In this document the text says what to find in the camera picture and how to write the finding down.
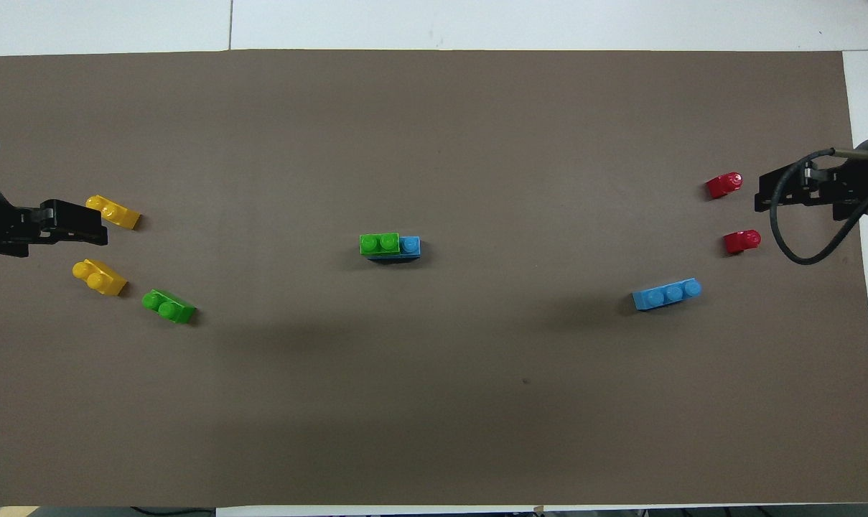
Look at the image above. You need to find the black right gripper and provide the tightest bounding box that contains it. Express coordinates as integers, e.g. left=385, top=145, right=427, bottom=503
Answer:
left=755, top=154, right=868, bottom=222

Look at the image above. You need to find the green two-stud toy block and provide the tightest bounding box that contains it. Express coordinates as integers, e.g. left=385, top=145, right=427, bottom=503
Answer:
left=360, top=233, right=401, bottom=257
left=141, top=289, right=197, bottom=325

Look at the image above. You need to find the blue three-stud toy block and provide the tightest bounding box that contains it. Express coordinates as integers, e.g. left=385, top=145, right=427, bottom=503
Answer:
left=368, top=236, right=421, bottom=261
left=632, top=278, right=703, bottom=312

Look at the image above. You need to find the yellow two-stud toy block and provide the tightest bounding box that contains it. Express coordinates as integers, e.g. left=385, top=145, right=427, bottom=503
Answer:
left=85, top=195, right=141, bottom=230
left=72, top=259, right=129, bottom=297

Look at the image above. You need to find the red one-stud toy block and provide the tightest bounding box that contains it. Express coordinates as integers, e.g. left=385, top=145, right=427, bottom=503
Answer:
left=705, top=172, right=744, bottom=200
left=723, top=230, right=762, bottom=255

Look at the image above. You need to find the brown paper table mat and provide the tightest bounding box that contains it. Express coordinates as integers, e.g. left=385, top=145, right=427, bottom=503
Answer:
left=0, top=49, right=868, bottom=508

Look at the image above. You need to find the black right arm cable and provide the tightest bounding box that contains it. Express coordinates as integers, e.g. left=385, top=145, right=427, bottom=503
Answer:
left=769, top=147, right=868, bottom=266

